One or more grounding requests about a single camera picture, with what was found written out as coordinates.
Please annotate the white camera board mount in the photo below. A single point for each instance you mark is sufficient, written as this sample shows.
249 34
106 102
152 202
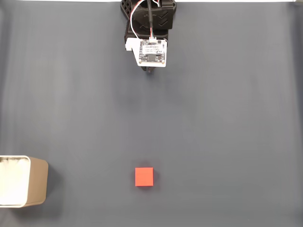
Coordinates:
154 49

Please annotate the red cube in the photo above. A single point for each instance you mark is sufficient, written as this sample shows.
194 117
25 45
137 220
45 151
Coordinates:
144 177

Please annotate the beige box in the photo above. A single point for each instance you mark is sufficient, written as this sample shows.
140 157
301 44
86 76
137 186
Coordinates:
38 182

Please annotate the white padding paper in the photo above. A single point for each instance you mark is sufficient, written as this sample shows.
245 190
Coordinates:
13 179

